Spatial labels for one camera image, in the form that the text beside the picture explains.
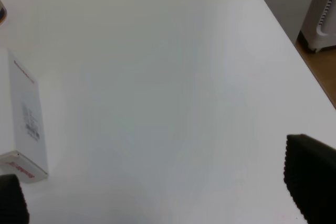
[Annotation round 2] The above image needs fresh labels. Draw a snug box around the white red-lettered carton box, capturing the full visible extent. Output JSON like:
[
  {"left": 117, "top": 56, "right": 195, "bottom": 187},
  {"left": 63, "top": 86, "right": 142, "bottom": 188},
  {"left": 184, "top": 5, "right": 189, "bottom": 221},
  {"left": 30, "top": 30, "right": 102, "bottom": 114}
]
[{"left": 1, "top": 48, "right": 48, "bottom": 184}]

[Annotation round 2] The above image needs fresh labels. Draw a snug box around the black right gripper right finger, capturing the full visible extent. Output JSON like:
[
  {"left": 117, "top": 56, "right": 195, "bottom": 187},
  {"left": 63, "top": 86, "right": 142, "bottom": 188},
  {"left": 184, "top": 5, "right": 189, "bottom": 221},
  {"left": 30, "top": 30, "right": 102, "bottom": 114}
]
[{"left": 284, "top": 134, "right": 335, "bottom": 223}]

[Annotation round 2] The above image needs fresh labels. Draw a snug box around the white slatted appliance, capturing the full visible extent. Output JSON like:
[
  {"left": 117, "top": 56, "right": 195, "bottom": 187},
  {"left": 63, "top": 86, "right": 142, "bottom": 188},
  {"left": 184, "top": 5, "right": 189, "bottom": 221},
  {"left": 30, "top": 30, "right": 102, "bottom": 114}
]
[{"left": 301, "top": 0, "right": 335, "bottom": 52}]

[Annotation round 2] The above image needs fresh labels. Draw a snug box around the gold Red Bull can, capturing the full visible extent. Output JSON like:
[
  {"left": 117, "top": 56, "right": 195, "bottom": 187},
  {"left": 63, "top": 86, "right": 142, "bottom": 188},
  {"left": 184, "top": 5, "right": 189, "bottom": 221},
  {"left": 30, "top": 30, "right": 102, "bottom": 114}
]
[{"left": 0, "top": 1, "right": 7, "bottom": 24}]

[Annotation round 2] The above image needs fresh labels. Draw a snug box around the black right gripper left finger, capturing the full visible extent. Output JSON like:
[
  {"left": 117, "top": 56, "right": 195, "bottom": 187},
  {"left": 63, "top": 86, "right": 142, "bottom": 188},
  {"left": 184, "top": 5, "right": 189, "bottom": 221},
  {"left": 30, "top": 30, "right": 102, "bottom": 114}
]
[{"left": 1, "top": 174, "right": 29, "bottom": 223}]

